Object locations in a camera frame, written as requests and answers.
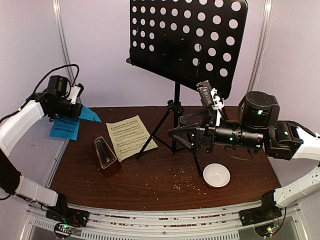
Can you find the left aluminium corner post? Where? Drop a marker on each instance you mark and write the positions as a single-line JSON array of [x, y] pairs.
[[62, 37]]

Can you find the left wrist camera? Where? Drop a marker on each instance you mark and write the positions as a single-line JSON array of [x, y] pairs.
[[75, 92]]

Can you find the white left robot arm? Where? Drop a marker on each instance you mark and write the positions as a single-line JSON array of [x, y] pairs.
[[57, 100]]

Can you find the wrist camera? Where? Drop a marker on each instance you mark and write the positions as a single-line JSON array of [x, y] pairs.
[[75, 92], [211, 100]]

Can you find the aluminium corner post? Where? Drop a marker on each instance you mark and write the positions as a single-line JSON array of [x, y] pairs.
[[62, 37], [262, 45]]

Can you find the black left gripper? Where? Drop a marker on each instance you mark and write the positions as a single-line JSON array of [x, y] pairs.
[[75, 115]]

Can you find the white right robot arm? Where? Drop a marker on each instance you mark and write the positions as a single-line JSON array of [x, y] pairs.
[[257, 127]]

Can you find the yellow sheet music paper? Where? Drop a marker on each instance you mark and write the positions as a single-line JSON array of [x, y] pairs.
[[127, 136]]

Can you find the blue paper sheet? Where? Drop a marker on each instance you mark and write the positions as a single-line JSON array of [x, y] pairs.
[[66, 128]]

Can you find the black music stand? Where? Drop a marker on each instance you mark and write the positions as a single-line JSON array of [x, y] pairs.
[[188, 42]]

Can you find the red wooden metronome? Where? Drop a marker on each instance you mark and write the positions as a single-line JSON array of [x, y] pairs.
[[112, 170]]

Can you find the white ceramic bowl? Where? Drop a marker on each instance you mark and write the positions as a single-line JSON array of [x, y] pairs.
[[216, 175]]

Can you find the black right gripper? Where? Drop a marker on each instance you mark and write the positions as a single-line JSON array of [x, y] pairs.
[[200, 135]]

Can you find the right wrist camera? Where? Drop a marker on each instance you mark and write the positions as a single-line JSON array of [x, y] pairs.
[[211, 100]]

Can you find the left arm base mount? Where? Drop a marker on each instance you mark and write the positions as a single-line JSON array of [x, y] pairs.
[[73, 217]]

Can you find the clear plastic metronome cover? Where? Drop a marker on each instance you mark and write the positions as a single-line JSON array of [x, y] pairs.
[[105, 156]]

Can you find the right aluminium corner post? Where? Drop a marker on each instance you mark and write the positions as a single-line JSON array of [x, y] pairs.
[[262, 45]]

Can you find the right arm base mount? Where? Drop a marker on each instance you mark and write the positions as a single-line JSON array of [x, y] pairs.
[[258, 215]]

